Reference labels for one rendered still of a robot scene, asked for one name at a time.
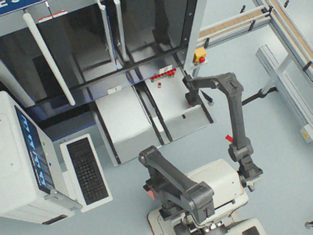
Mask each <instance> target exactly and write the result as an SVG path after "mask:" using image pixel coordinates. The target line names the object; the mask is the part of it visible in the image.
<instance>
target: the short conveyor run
mask: <svg viewBox="0 0 313 235"><path fill-rule="evenodd" d="M264 7H265V6H258V7H256V8H254V9H251V10H248V11H246V12H245V11H244V10H245V8H246V5H243V7H242V9H241V11H240V13H239V14H238V15H235V16H232V17H229V18H227V19H225V20H222V21H220V22H217V23H215V24H211V25H208V26H205V27H203V28H201V29H200V34H199V36H198V40H197V45H196V46H199V45H202V46H203V47H204V48H205V50H206V49H209V48H211V47H215V46H218V45H220V44H222V43H225V42H227V41H229V40H232V39H234V38H237V37H240V36H243V35H245V34H248V33H250V32H252V31H255V30H257V29H260V28H263V27H266V26H268V24H269V22H270V19H271V18H270V17H269V16H268V15H269V12H267V13H266V11H265V10H264Z"/></svg>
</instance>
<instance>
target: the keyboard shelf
mask: <svg viewBox="0 0 313 235"><path fill-rule="evenodd" d="M85 137H88V140H89V142H90V145H91V147H92V152H93V154H94V157H95V159H96V162H97V164H98V168H99V170H100V172H101V175H102V178H103V180H104V183H105V185H106V190H107V192H108V195H109V196H108V197H106V198H104V199H102V200H100V201H97V202H95V203H93V204H91V205H86V202H85V200H84V197H83V194H82V189H81V187H80V184H79V181H78V179H77V175H76V173H75V170H74V167H73V164H72V161H71V159H70V156H69V152H68V149H67V144H70V143H72V142H75V141H78V140H80V139H82V138H85ZM59 147H60V150H61V153H62V156H63V158H64V162H65V165H66V167H67V171H65V172H63V173H62V174H63V177H64V181H65V183H66V186H67V189H68V193H69V195H70V198H71V199H73V200H75V199H77V200H78V203H80V204H81V205H83V209H81V212H82V213H84V212H86V211H88V210H90V209H93V208H95V207H97V206H99V205H103V204H105V203H107V202H109V201H111V200H113V197H112V195H111V192H110V189H109V187H108V184H107V181H106V177H105V174H104V172H103V169H102V167H101V164H100V162H99V159H98V157H97V154H96V151H95V149H94V146H93V144H92V140H91V136H90V134H85V135H82V136H80V137H77V138H75V139H72V140H70V141H68V142H65V143H62V144H60V145H59Z"/></svg>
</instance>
